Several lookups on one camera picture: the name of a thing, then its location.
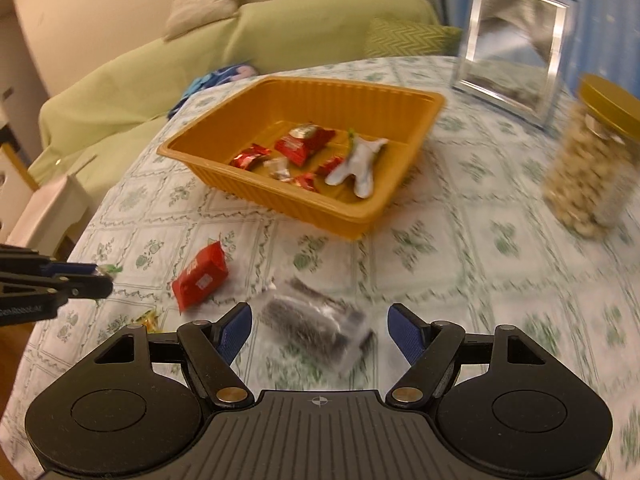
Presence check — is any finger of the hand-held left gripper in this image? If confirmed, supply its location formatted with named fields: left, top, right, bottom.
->
left=0, top=275, right=115, bottom=307
left=0, top=244, right=99, bottom=278

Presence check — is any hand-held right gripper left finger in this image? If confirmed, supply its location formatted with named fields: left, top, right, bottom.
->
left=95, top=302, right=254, bottom=409

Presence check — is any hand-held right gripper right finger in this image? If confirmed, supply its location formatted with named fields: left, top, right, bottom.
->
left=387, top=302, right=547, bottom=409

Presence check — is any red snack packet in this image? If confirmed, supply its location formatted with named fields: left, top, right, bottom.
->
left=171, top=240, right=230, bottom=312

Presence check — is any clear packet of dark snack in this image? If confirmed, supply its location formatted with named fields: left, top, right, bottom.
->
left=259, top=279, right=375, bottom=368

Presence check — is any golden caramel candy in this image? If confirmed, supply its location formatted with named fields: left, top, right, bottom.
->
left=134, top=309, right=164, bottom=334

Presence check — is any silver candy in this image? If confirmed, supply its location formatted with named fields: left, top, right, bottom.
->
left=264, top=157, right=292, bottom=182

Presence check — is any green snack packet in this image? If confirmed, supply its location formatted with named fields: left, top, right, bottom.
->
left=324, top=129, right=390, bottom=200

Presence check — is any dark red candy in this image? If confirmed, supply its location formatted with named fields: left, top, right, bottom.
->
left=229, top=143, right=274, bottom=170

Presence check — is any large red candy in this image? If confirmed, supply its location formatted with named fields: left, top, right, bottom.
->
left=274, top=124, right=336, bottom=167

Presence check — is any orange plastic tray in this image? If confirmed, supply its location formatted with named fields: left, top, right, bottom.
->
left=156, top=75, right=447, bottom=241

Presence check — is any white wooden furniture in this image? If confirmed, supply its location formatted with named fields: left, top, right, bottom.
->
left=7, top=174, right=94, bottom=262

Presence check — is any green covered sofa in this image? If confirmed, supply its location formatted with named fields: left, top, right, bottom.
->
left=27, top=0, right=442, bottom=187

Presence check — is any blue folded cloth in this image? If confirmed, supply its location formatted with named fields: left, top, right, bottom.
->
left=167, top=63, right=259, bottom=119

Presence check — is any clear jar of peanuts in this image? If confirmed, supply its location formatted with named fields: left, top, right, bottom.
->
left=542, top=73, right=640, bottom=239

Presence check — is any green zigzag cushion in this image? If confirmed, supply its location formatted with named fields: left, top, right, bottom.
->
left=364, top=17, right=464, bottom=59

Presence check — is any beige cushion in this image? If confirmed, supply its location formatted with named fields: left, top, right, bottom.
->
left=163, top=0, right=253, bottom=41

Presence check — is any silver picture frame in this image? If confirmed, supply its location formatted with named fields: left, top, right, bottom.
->
left=451, top=0, right=582, bottom=132

